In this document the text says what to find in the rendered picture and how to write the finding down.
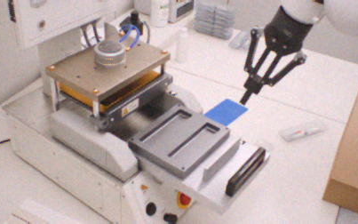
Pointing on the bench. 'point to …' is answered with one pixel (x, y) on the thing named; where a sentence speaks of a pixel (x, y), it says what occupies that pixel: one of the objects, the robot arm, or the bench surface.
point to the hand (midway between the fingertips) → (250, 90)
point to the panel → (167, 200)
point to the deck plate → (38, 108)
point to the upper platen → (110, 95)
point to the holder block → (179, 140)
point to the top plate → (107, 65)
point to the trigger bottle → (159, 12)
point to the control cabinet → (49, 28)
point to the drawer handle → (244, 171)
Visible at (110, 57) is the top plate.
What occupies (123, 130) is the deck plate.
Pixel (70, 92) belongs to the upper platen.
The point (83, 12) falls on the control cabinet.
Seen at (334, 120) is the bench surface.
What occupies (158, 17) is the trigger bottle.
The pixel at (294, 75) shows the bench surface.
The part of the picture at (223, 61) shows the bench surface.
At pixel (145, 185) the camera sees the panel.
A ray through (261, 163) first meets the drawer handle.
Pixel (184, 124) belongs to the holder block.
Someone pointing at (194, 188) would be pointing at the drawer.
